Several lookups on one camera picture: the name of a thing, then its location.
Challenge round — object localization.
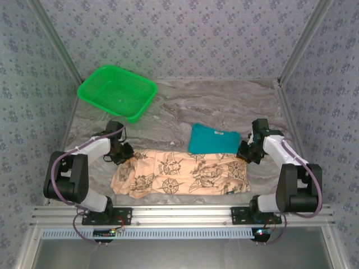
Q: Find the peach printed t-shirt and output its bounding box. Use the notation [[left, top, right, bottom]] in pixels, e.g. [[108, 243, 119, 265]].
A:
[[109, 148, 251, 200]]

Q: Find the teal folded t-shirt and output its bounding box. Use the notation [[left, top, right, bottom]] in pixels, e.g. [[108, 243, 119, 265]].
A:
[[187, 123, 241, 155]]

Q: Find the green plastic basket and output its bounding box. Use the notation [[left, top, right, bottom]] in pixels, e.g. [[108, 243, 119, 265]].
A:
[[77, 64, 158, 124]]

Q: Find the grey sheet metal panel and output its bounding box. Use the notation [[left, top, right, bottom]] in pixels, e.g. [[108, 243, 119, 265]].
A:
[[30, 238, 334, 269]]

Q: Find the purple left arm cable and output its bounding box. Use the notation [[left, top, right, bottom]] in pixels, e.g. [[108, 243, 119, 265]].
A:
[[53, 117, 127, 247]]

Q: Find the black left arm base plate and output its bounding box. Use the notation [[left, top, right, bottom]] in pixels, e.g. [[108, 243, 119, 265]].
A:
[[81, 206, 133, 226]]

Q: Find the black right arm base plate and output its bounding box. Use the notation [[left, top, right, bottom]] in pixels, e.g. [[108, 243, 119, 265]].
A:
[[230, 206, 283, 226]]

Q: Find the aluminium mounting rail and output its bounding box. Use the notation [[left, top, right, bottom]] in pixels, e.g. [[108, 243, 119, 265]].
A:
[[29, 204, 336, 228]]

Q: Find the slotted grey cable duct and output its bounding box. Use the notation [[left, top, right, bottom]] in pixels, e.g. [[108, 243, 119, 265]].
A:
[[40, 227, 257, 240]]

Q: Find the aluminium frame post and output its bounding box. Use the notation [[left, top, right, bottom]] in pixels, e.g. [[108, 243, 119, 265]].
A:
[[27, 0, 86, 87], [277, 0, 336, 87]]

